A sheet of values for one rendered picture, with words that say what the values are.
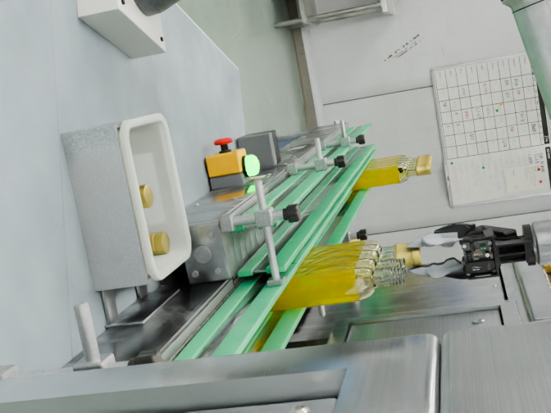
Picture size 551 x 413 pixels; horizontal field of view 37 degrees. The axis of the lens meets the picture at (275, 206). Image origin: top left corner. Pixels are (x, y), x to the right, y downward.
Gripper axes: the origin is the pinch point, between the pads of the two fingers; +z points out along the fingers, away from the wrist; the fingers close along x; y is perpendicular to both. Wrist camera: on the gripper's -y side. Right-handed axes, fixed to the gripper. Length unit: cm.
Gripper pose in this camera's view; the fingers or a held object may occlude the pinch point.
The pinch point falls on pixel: (415, 256)
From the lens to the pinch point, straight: 150.4
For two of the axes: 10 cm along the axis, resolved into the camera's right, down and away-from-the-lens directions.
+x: 1.8, 9.7, 1.5
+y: -2.0, 1.8, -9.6
